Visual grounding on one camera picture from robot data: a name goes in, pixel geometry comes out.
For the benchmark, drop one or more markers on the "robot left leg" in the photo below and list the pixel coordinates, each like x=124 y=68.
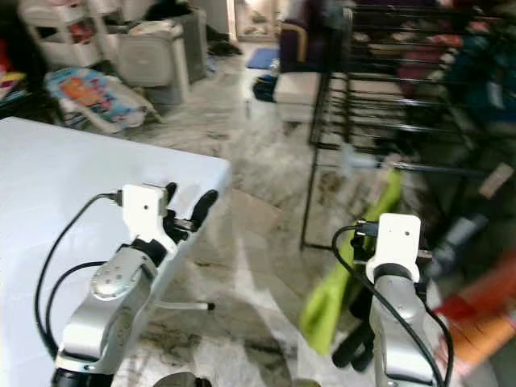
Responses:
x=181 y=380

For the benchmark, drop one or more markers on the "dark purple armchair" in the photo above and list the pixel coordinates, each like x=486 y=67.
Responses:
x=306 y=36

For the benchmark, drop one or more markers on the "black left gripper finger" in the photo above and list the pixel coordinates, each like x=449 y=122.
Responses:
x=171 y=192
x=204 y=208

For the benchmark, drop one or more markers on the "colourful baby bouncer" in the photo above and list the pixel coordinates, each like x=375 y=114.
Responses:
x=97 y=95

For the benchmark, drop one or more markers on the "lime green garment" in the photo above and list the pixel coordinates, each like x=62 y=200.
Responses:
x=330 y=298

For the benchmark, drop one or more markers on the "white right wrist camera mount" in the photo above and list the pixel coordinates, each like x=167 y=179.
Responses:
x=395 y=238

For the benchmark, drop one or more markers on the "white folding table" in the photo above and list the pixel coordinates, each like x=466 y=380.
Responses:
x=64 y=185

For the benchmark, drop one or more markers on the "blue floor mat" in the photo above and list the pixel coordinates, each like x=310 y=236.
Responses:
x=263 y=58

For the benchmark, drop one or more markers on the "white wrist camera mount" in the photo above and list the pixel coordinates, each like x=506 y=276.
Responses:
x=395 y=238
x=143 y=210

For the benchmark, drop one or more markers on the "magenta garment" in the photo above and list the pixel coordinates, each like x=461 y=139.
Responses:
x=427 y=64

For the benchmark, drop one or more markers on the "white ottoman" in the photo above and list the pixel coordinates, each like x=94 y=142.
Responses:
x=298 y=89

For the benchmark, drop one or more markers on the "blue garment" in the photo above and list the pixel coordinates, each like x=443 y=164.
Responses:
x=480 y=72

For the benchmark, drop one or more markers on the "dark clothes heap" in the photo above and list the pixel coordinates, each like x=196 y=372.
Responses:
x=264 y=87

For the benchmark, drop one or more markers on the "dark grey tower appliance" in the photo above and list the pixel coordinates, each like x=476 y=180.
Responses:
x=195 y=40

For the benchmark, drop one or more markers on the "grey air purifier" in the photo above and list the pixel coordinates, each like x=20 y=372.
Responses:
x=149 y=60

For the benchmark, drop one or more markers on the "black metal drying rack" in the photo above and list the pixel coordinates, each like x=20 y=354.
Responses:
x=443 y=169

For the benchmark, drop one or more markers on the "white storage shelf unit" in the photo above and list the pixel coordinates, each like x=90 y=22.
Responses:
x=64 y=32

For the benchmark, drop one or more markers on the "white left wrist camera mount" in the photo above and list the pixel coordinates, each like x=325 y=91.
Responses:
x=143 y=210

